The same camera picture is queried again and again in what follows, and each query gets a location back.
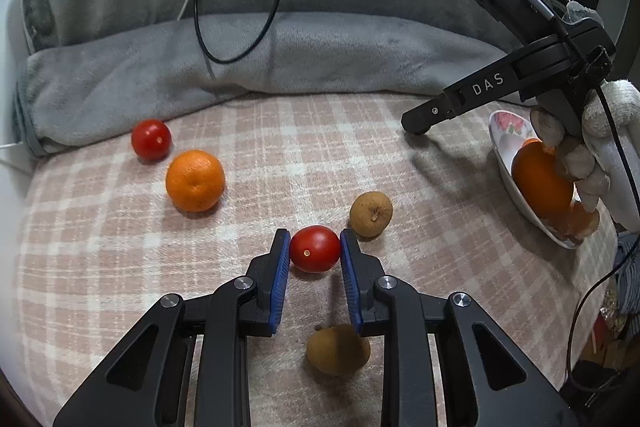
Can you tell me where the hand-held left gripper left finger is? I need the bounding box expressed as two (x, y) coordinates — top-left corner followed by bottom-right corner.
(52, 228), (292, 427)

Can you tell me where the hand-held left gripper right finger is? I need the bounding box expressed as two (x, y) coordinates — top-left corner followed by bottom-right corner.
(340, 228), (581, 427)

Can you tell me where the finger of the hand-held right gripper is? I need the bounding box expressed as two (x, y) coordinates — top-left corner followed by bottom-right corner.
(401, 89), (463, 135)

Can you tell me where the red tomato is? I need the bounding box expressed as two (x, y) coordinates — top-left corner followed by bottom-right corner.
(131, 119), (172, 160)
(290, 225), (341, 274)

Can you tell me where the small brown round fruit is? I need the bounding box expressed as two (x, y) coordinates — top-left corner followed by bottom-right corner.
(306, 324), (372, 377)
(349, 191), (394, 238)

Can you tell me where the white floral plate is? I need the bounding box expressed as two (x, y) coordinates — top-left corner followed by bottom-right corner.
(488, 109), (588, 250)

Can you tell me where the large orange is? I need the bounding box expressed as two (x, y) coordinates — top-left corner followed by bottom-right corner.
(511, 142), (576, 220)

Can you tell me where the peeled citrus segment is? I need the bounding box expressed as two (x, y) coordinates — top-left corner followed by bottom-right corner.
(545, 202), (601, 240)

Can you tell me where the person's right hand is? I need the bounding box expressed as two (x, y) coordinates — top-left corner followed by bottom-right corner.
(530, 79), (640, 233)

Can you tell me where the pink plaid tablecloth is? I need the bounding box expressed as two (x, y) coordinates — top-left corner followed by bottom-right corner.
(15, 92), (621, 427)

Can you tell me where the grey fleece blanket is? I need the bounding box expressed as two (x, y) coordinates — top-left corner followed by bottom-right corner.
(12, 0), (531, 158)

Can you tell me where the blue striped cloth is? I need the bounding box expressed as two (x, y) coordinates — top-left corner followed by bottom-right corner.
(615, 232), (640, 333)

